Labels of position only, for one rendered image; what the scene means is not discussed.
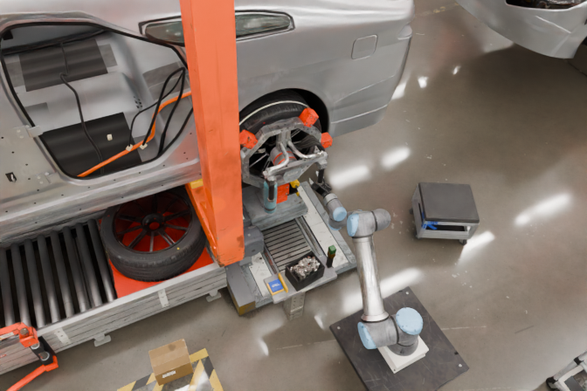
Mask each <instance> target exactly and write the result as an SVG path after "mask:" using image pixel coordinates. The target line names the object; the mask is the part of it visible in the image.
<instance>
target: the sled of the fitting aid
mask: <svg viewBox="0 0 587 391"><path fill-rule="evenodd" d="M295 194H296V195H297V197H298V198H299V200H300V206H299V207H296V208H294V209H290V210H287V211H284V212H282V213H279V214H277V215H274V216H269V217H268V218H265V219H262V220H259V221H257V222H254V223H252V225H255V226H258V227H259V228H260V230H264V229H267V228H270V227H272V226H274V225H277V224H280V223H283V222H286V221H289V220H292V219H294V218H296V217H299V216H303V215H306V214H307V210H308V207H307V205H306V204H305V202H304V200H303V199H302V197H301V196H300V192H297V193H295Z"/></svg>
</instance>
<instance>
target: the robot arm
mask: <svg viewBox="0 0 587 391"><path fill-rule="evenodd" d="M309 181H310V184H311V189H313V190H314V191H316V192H317V193H318V194H320V195H321V196H323V202H324V203H325V205H326V206H327V208H328V210H329V219H328V226H329V228H330V229H331V230H339V229H340V228H341V227H343V226H347V230H348V233H349V235H350V236H352V239H353V244H354V249H355V254H356V265H357V271H358V277H359V283H360V288H361V294H362V300H363V310H364V314H363V315H362V322H359V323H358V332H359V334H360V337H361V340H362V342H363V344H364V346H365V347H366V348H368V349H372V348H378V347H382V346H387V347H388V348H389V349H390V350H391V351H392V352H393V353H394V354H396V355H398V356H409V355H412V354H413V353H415V351H416V350H417V348H418V335H419V334H420V332H421V330H422V326H423V320H422V318H421V316H420V314H419V313H418V312H417V311H415V310H413V309H411V308H402V309H400V310H399V311H398V312H397V314H395V315H390V316H389V314H388V313H387V312H386V311H385V310H384V309H383V298H382V292H381V286H380V280H379V275H378V269H377V263H376V253H375V247H374V241H373V232H375V231H379V230H384V229H386V228H387V227H388V226H389V225H390V214H389V212H388V211H387V210H385V209H375V210H371V211H362V210H360V209H358V210H354V211H350V212H346V209H345V208H343V206H342V204H341V203H340V201H339V200H338V198H337V196H336V195H335V194H333V193H331V192H330V190H331V189H332V188H331V187H330V185H329V184H328V183H326V181H325V179H324V177H323V184H322V185H321V186H319V185H317V184H316V182H314V181H312V179H311V178H310V177H309Z"/></svg>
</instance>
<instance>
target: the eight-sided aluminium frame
mask: <svg viewBox="0 0 587 391"><path fill-rule="evenodd" d="M296 128H299V129H301V130H302V131H304V132H306V133H308V134H311V135H313V136H314V137H315V138H316V139H317V140H319V142H321V132H320V131H319V130H318V128H316V127H314V126H311V127H307V126H304V123H303V122H302V120H301V119H300V118H298V117H293V118H291V119H288V120H283V121H279V122H276V123H273V124H270V125H266V126H263V127H262V128H261V129H260V130H259V131H258V132H257V133H256V134H255V137H256V139H257V140H258V143H257V144H256V145H255V146H254V147H253V148H252V149H250V148H247V147H243V148H242V149H241V150H240V164H241V178H242V180H243V182H245V183H248V184H251V185H253V186H255V187H258V188H261V189H264V182H265V181H266V180H265V179H262V178H260V177H257V176H255V175H251V174H249V158H250V157H251V156H252V155H253V154H254V153H255V152H256V151H257V150H258V148H259V147H260V146H261V145H262V144H263V143H264V142H265V141H266V140H267V139H268V138H269V137H270V136H273V135H276V134H280V133H285V132H286V131H289V130H290V131H291V130H294V129H296ZM317 152H320V150H319V149H318V147H317V146H313V147H311V148H310V151H309V153H308V154H314V153H317ZM312 164H313V163H311V164H308V165H306V166H303V167H300V168H301V173H300V175H299V176H298V177H297V178H296V179H294V180H292V181H285V180H284V179H283V177H282V176H281V175H276V176H275V178H276V182H277V184H278V186H280V185H283V184H286V183H289V182H293V181H296V180H297V179H298V178H300V176H301V175H302V174H303V173H304V172H305V171H306V170H307V169H308V168H309V167H310V166H311V165H312Z"/></svg>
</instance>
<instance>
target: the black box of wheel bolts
mask: <svg viewBox="0 0 587 391"><path fill-rule="evenodd" d="M285 267H286V269H285V276H286V278H287V279H288V281H289V282H290V283H291V285H292V286H293V288H294V289H295V290H296V291H297V292H298V291H300V290H302V289H303V288H305V287H307V286H308V285H311V284H312V283H313V282H315V281H316V280H318V279H320V278H322V277H323V274H324V270H325V266H324V265H323V263H322V262H321V261H320V259H319V258H318V257H317V256H316V255H315V254H314V253H313V251H312V250H311V251H310V252H308V253H307V254H305V255H303V256H302V257H299V258H297V259H296V260H294V261H293V262H291V263H290V264H287V265H286V266H285Z"/></svg>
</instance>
